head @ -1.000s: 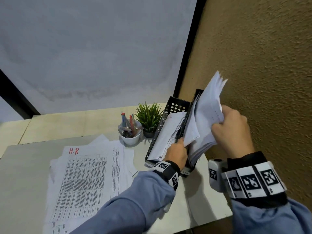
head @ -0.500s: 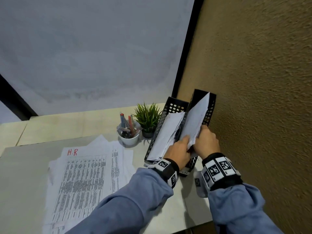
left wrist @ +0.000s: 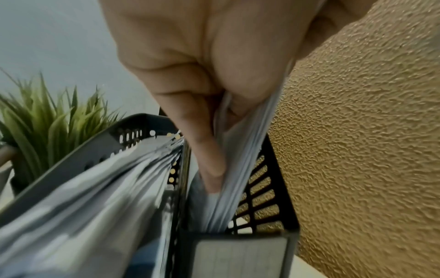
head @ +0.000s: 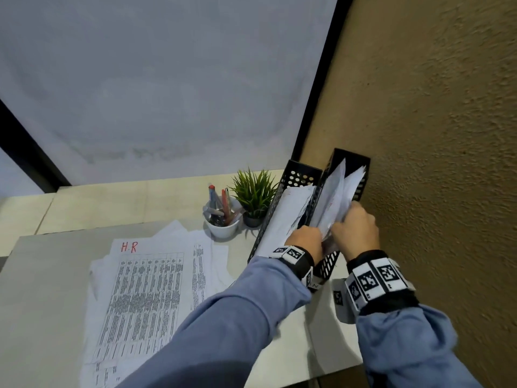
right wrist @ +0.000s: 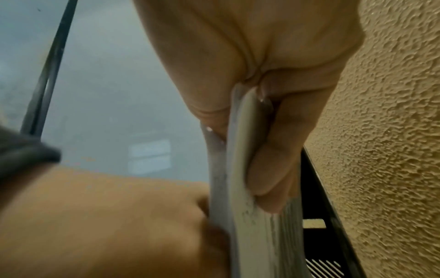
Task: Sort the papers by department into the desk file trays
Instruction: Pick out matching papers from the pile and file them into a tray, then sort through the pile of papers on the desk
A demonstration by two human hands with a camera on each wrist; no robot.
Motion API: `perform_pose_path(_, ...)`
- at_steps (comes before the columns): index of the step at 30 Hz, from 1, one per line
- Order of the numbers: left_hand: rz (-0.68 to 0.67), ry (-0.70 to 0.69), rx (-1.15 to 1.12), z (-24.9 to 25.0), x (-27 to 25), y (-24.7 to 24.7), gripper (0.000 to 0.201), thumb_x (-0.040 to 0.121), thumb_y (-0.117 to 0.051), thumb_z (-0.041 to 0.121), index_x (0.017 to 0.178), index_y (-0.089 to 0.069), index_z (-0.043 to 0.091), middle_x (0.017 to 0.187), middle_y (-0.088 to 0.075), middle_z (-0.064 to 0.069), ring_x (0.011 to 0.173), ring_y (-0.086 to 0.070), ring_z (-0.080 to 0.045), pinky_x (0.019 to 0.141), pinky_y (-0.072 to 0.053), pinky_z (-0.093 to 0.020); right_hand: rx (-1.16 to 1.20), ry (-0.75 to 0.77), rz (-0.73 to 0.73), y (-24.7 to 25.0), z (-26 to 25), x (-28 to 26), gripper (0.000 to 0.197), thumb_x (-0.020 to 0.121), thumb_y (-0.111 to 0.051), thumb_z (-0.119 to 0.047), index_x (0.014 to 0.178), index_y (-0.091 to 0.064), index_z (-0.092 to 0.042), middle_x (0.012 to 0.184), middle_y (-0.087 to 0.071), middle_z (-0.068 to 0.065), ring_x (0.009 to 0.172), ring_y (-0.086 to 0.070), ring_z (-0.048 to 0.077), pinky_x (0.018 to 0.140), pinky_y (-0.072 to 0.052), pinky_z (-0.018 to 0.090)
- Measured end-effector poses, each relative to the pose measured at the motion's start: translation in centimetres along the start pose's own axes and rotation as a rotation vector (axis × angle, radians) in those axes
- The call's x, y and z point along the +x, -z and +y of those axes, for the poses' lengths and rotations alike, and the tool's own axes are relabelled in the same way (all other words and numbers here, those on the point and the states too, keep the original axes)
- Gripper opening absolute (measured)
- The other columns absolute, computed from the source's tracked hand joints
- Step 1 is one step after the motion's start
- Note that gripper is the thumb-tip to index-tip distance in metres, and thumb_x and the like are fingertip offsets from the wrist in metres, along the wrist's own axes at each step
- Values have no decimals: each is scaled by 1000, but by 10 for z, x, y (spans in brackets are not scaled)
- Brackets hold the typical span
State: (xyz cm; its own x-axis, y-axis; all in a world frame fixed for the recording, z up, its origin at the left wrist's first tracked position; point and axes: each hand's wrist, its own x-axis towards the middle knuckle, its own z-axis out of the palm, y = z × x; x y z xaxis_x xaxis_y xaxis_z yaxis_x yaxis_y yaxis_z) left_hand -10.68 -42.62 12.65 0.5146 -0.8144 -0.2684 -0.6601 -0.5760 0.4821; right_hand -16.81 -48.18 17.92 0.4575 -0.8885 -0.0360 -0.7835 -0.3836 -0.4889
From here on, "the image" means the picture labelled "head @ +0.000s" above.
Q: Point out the person's left hand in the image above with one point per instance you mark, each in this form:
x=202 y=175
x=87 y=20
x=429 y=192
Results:
x=305 y=242

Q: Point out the person's right hand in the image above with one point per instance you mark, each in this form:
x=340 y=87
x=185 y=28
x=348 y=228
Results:
x=357 y=234

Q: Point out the pile of printed papers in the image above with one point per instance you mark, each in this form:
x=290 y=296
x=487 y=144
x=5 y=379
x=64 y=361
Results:
x=149 y=294

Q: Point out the person's left forearm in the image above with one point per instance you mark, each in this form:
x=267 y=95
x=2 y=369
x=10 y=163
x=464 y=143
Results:
x=226 y=331

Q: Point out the person's right forearm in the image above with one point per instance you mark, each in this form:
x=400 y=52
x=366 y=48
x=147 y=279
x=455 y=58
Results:
x=412 y=347

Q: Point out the black left wrist band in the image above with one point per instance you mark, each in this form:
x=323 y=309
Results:
x=295 y=258

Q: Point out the black wrist band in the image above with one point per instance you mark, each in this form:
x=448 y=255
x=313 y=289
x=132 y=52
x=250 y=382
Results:
x=295 y=258
x=379 y=282

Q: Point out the black right wrist band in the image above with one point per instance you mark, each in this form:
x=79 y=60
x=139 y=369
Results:
x=379 y=282

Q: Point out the green potted plant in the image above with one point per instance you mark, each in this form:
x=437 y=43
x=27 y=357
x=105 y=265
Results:
x=254 y=193

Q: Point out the white pen cup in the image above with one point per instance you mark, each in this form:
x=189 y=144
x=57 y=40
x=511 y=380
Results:
x=222 y=232

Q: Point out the orange pen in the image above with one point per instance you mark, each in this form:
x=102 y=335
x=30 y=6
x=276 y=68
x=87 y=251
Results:
x=225 y=202

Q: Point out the blue marker with red cap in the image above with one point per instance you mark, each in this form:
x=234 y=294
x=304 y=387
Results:
x=212 y=195

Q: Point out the black corner trim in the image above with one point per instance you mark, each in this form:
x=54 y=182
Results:
x=323 y=72

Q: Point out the beige table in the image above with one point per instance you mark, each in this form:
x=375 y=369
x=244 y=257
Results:
x=40 y=286

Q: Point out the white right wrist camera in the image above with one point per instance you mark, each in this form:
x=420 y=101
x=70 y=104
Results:
x=341 y=303

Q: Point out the black wall post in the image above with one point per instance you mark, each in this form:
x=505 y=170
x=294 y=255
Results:
x=28 y=153

